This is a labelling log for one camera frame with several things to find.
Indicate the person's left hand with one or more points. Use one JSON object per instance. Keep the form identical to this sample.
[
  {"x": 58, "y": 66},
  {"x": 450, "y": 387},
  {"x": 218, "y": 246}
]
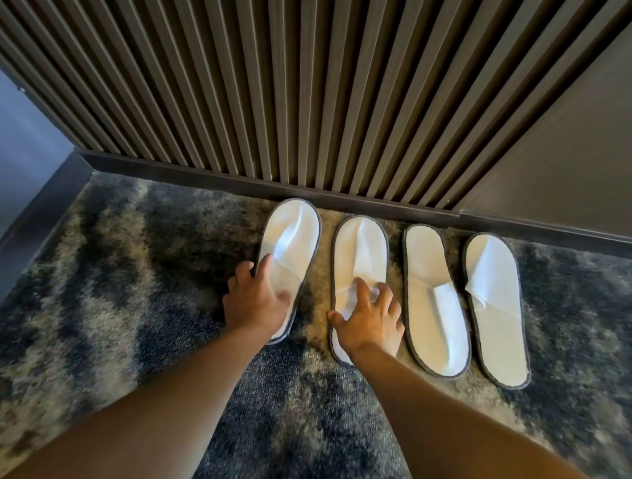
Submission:
[{"x": 254, "y": 303}]

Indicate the person's right hand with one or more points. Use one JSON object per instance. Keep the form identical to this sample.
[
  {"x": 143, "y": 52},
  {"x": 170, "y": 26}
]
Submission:
[{"x": 373, "y": 328}]

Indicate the white slipper with grey trim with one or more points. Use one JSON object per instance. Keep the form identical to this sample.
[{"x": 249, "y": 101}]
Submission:
[
  {"x": 291, "y": 232},
  {"x": 360, "y": 251},
  {"x": 434, "y": 321},
  {"x": 498, "y": 335}
]

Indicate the grey mottled carpet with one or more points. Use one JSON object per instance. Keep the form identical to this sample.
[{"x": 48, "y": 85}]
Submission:
[{"x": 148, "y": 276}]

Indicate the person's left forearm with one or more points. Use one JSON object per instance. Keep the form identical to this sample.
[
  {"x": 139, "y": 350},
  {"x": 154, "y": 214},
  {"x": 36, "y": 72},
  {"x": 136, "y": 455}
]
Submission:
[{"x": 148, "y": 424}]

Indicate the person's right forearm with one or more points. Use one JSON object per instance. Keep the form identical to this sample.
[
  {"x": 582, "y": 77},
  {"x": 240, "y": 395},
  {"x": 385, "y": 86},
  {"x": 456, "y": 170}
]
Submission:
[{"x": 444, "y": 424}]

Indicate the dark baseboard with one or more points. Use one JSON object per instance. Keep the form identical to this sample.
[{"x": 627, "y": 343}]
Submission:
[
  {"x": 568, "y": 237},
  {"x": 44, "y": 217},
  {"x": 197, "y": 177}
]

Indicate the brown slatted wood panel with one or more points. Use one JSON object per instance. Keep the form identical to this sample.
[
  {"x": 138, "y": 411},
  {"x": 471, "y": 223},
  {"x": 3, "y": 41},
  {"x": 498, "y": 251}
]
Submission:
[{"x": 296, "y": 74}]

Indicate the smooth brown wood panel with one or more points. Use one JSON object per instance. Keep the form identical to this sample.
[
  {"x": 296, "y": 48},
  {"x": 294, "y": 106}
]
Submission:
[{"x": 568, "y": 172}]

